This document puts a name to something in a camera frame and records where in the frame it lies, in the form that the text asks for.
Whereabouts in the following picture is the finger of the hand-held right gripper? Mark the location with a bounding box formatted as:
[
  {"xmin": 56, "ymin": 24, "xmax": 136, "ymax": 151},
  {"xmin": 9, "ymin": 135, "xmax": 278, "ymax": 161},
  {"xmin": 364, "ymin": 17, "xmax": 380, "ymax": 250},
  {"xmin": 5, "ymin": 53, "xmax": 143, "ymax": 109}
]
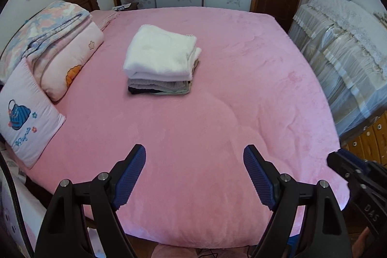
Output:
[
  {"xmin": 361, "ymin": 159, "xmax": 387, "ymax": 178},
  {"xmin": 327, "ymin": 152, "xmax": 368, "ymax": 189}
]

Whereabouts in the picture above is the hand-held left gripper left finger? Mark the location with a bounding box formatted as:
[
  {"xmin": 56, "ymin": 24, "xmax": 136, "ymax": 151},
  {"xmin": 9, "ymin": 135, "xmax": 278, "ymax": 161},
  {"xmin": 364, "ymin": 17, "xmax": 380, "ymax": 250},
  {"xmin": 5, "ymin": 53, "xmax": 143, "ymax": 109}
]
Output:
[{"xmin": 35, "ymin": 144, "xmax": 147, "ymax": 258}]

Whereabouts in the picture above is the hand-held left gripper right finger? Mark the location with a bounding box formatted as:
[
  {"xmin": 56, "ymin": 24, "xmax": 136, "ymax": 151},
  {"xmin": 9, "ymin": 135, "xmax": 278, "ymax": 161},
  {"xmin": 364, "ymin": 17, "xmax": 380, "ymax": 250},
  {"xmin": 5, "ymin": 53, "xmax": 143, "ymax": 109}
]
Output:
[{"xmin": 243, "ymin": 145, "xmax": 354, "ymax": 258}]

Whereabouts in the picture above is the white fluffy braid-trimmed cardigan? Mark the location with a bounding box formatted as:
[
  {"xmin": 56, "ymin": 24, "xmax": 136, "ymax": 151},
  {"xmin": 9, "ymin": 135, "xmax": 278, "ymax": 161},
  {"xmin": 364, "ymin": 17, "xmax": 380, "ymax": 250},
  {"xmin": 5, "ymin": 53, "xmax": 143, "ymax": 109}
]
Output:
[{"xmin": 122, "ymin": 24, "xmax": 202, "ymax": 81}]

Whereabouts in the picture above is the person's right hand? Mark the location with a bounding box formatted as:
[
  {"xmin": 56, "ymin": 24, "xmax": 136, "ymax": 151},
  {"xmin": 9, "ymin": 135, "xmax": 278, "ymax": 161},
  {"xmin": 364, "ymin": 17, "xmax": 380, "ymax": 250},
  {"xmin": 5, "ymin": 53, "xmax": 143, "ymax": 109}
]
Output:
[{"xmin": 352, "ymin": 226, "xmax": 370, "ymax": 258}]

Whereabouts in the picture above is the wooden drawer cabinet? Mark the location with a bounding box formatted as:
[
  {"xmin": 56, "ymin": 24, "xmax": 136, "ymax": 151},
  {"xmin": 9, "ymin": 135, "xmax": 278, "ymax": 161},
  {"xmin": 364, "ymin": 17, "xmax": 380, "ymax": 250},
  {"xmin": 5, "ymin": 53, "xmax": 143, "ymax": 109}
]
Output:
[{"xmin": 340, "ymin": 113, "xmax": 387, "ymax": 169}]

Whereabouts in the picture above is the pink plush bed blanket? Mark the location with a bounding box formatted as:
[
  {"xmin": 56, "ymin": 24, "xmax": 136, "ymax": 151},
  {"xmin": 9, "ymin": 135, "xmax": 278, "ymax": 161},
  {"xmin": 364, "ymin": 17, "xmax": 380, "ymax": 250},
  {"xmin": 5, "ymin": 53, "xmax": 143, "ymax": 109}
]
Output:
[{"xmin": 22, "ymin": 6, "xmax": 351, "ymax": 249}]

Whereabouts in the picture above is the blue plastic object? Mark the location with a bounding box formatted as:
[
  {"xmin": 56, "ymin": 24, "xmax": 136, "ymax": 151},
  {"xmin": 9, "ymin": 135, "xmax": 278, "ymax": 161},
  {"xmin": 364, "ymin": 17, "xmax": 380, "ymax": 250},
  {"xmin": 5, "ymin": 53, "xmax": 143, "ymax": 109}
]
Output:
[{"xmin": 286, "ymin": 237, "xmax": 300, "ymax": 257}]

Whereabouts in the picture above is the black folded garment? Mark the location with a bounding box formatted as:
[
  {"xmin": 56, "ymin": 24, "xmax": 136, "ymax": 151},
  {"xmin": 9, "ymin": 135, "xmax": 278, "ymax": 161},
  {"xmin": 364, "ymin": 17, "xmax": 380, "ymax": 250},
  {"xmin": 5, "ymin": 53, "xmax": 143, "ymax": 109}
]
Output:
[{"xmin": 127, "ymin": 86, "xmax": 170, "ymax": 94}]

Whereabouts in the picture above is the pink fluffy object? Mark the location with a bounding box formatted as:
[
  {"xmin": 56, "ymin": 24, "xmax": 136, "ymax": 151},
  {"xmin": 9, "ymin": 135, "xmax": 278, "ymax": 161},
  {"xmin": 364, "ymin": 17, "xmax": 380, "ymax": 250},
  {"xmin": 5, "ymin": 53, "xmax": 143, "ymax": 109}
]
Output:
[{"xmin": 151, "ymin": 245, "xmax": 197, "ymax": 258}]

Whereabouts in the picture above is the grey folded knit sweater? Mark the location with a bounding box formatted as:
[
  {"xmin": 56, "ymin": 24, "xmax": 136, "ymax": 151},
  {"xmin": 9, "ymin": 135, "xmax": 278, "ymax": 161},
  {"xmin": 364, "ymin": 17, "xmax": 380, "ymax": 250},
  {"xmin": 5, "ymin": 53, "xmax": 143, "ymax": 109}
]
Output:
[{"xmin": 127, "ymin": 78, "xmax": 189, "ymax": 91}]

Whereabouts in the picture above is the lace-covered furniture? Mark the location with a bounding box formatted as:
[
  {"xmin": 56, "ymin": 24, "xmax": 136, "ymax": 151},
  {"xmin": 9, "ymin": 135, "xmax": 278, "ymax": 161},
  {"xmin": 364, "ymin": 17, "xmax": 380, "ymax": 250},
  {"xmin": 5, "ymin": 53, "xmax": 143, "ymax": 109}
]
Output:
[{"xmin": 287, "ymin": 0, "xmax": 387, "ymax": 138}]

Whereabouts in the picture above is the white pillow with bag print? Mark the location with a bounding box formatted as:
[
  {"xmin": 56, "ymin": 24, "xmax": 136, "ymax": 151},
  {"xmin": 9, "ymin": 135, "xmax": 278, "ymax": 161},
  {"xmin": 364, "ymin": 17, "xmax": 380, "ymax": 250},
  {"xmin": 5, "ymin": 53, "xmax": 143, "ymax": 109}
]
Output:
[{"xmin": 0, "ymin": 59, "xmax": 66, "ymax": 169}]

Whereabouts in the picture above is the pink pillow with flowers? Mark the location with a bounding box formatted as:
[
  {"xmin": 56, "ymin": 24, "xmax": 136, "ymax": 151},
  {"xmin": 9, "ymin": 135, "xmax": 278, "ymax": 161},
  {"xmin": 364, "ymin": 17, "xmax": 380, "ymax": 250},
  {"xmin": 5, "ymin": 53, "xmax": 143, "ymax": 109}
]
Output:
[{"xmin": 26, "ymin": 21, "xmax": 105, "ymax": 102}]

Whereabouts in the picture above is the pink striped bed sheet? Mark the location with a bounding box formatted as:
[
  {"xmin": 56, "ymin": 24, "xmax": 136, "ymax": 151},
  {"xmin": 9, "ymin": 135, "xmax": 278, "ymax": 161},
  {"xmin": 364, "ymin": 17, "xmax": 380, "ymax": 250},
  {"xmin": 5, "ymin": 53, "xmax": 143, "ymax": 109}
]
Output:
[{"xmin": 90, "ymin": 9, "xmax": 118, "ymax": 32}]

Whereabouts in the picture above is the floral folded quilt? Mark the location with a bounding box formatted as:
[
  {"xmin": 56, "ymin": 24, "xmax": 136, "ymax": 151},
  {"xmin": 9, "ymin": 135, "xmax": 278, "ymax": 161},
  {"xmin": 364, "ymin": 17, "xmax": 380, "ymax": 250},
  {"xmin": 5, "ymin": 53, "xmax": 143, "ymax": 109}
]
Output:
[{"xmin": 0, "ymin": 0, "xmax": 91, "ymax": 83}]

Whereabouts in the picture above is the dark wooden headboard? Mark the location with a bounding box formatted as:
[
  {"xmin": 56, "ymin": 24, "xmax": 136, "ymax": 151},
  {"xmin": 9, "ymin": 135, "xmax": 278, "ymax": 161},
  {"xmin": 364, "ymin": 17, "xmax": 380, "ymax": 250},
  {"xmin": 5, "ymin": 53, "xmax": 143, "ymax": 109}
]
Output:
[{"xmin": 62, "ymin": 0, "xmax": 100, "ymax": 12}]

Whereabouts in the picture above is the black floor cable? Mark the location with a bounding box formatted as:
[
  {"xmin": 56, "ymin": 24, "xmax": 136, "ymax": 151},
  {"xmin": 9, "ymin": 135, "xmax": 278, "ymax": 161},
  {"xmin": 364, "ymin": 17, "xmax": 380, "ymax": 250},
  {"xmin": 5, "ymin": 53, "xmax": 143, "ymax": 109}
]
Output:
[{"xmin": 196, "ymin": 248, "xmax": 220, "ymax": 258}]

